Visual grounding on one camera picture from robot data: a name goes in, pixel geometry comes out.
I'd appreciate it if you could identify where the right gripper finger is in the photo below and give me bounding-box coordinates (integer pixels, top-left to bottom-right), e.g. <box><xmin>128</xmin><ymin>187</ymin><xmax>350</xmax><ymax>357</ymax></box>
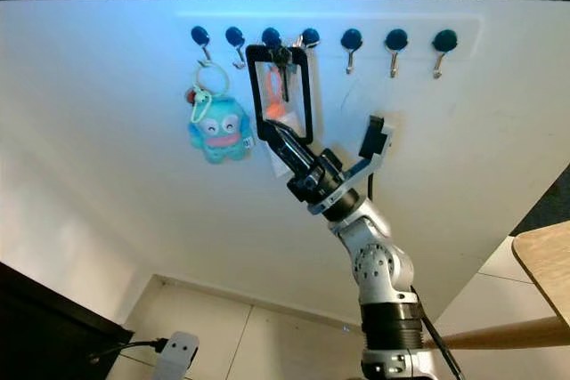
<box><xmin>263</xmin><ymin>129</ymin><xmax>311</xmax><ymax>181</ymax></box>
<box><xmin>267</xmin><ymin>122</ymin><xmax>324</xmax><ymax>167</ymax></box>

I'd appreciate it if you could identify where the silver key with ring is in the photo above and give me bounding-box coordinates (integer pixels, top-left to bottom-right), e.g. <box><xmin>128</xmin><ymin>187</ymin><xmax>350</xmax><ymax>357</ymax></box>
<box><xmin>276</xmin><ymin>35</ymin><xmax>308</xmax><ymax>103</ymax></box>

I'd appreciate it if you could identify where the black rectangular key frame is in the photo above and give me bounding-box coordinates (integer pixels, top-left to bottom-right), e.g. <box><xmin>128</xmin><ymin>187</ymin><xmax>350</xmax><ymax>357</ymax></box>
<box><xmin>246</xmin><ymin>44</ymin><xmax>314</xmax><ymax>144</ymax></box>

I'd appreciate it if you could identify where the round wooden bar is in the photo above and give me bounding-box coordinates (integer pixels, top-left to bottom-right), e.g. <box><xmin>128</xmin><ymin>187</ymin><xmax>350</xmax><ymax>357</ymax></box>
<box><xmin>441</xmin><ymin>315</ymin><xmax>570</xmax><ymax>351</ymax></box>

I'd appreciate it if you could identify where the light wooden table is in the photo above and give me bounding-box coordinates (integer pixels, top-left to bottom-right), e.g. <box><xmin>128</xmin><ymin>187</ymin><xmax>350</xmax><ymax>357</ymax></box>
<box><xmin>511</xmin><ymin>220</ymin><xmax>570</xmax><ymax>329</ymax></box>

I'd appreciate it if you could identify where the dark wooden cabinet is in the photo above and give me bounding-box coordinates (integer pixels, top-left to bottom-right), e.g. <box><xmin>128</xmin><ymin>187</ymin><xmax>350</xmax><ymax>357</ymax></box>
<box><xmin>0</xmin><ymin>263</ymin><xmax>94</xmax><ymax>380</ymax></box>

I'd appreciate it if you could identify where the clear charm with orange strap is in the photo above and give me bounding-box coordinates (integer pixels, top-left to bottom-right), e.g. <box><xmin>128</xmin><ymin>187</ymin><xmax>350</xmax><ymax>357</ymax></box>
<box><xmin>263</xmin><ymin>64</ymin><xmax>299</xmax><ymax>176</ymax></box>

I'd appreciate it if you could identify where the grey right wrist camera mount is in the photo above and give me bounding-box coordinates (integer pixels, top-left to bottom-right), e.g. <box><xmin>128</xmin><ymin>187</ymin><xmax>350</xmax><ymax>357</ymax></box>
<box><xmin>307</xmin><ymin>115</ymin><xmax>395</xmax><ymax>217</ymax></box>

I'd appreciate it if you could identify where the teal plush fish keychain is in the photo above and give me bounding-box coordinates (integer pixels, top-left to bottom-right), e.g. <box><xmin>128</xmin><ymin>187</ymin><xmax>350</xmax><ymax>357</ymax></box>
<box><xmin>188</xmin><ymin>97</ymin><xmax>252</xmax><ymax>166</ymax></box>

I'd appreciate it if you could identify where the pale green ring clip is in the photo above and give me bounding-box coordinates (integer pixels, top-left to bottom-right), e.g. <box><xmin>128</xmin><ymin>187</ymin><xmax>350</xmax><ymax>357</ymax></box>
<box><xmin>192</xmin><ymin>61</ymin><xmax>231</xmax><ymax>123</ymax></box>

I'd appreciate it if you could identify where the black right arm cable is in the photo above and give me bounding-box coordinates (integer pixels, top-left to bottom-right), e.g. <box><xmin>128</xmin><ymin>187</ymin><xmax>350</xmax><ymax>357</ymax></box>
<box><xmin>410</xmin><ymin>286</ymin><xmax>466</xmax><ymax>380</ymax></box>

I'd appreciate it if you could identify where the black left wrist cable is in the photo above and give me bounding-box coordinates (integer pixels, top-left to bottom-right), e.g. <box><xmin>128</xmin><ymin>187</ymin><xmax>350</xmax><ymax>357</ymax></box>
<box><xmin>91</xmin><ymin>337</ymin><xmax>170</xmax><ymax>365</ymax></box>

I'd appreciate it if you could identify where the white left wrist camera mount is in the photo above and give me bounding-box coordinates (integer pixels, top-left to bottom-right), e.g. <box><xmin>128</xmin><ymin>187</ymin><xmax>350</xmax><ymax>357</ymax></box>
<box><xmin>153</xmin><ymin>331</ymin><xmax>200</xmax><ymax>380</ymax></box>

